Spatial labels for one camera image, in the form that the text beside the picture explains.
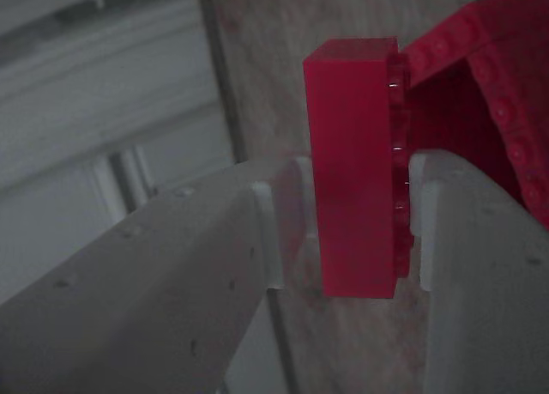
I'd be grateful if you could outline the red Lego brick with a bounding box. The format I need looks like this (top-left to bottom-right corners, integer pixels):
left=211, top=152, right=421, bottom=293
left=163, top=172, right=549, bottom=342
left=302, top=36, right=419, bottom=301

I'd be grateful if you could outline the red lego block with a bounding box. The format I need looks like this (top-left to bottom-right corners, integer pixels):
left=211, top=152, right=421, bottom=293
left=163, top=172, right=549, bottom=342
left=401, top=0, right=549, bottom=233

